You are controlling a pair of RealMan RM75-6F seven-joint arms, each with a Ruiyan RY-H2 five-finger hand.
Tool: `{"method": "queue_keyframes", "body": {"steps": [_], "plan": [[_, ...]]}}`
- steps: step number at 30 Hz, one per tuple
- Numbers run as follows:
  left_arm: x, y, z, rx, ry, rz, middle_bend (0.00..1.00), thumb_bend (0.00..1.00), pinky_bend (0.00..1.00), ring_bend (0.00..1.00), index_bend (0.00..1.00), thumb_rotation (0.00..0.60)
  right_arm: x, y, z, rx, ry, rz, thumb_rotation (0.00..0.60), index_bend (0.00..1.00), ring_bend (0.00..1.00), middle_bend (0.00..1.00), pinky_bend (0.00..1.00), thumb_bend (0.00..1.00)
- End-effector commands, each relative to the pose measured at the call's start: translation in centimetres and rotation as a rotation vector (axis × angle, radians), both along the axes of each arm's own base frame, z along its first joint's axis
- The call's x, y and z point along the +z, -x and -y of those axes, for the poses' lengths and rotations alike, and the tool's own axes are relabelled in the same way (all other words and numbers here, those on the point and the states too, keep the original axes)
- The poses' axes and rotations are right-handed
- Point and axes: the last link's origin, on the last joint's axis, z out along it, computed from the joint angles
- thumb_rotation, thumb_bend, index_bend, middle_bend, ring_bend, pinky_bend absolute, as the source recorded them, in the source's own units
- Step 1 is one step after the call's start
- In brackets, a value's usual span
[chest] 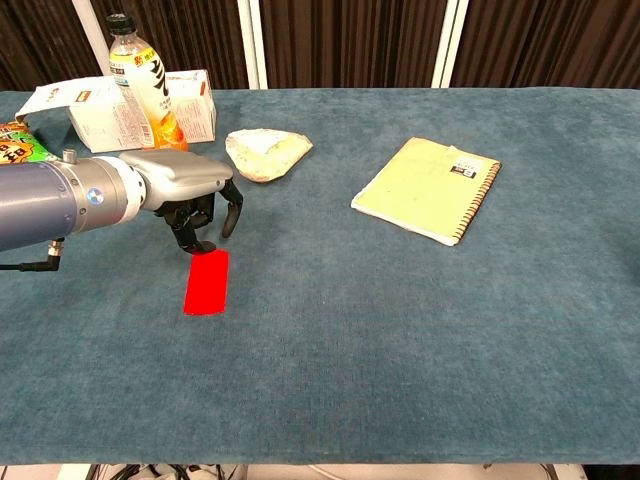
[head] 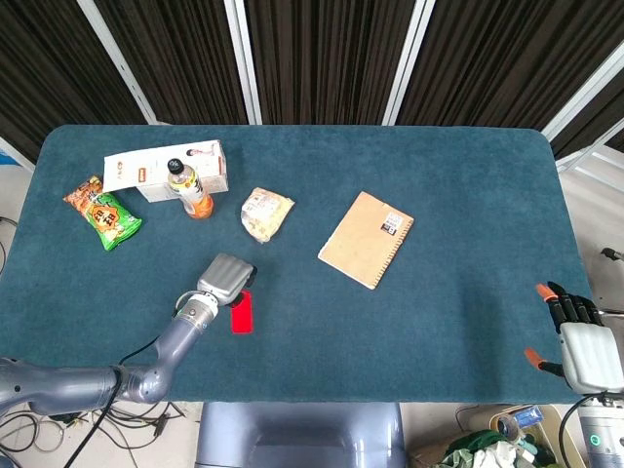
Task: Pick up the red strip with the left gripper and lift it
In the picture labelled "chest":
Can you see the white partition post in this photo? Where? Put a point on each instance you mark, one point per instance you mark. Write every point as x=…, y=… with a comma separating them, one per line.
x=90, y=35
x=450, y=45
x=252, y=45

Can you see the dark brown curtain panel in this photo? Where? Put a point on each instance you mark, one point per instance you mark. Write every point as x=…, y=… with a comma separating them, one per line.
x=350, y=45
x=550, y=45
x=185, y=35
x=35, y=45

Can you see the yellow spiral notebook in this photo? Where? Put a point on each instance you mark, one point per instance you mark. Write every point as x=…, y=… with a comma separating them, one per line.
x=425, y=192

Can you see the white carton box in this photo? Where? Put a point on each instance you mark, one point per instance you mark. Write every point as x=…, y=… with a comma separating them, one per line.
x=100, y=122

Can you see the green orange snack bag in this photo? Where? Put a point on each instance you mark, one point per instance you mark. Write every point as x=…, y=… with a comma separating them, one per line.
x=20, y=145

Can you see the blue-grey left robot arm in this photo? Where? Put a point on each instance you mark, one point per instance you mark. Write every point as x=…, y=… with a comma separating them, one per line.
x=40, y=200

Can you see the wrapped bread bun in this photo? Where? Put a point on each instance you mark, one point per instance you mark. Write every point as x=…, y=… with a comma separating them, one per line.
x=265, y=155

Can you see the orange drink bottle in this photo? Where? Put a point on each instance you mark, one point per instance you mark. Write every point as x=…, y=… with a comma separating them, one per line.
x=145, y=85

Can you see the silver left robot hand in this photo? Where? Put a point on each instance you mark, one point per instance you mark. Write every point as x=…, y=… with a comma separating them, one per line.
x=180, y=172

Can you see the blue carpet table cover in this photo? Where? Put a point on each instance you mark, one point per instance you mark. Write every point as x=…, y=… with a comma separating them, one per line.
x=350, y=350

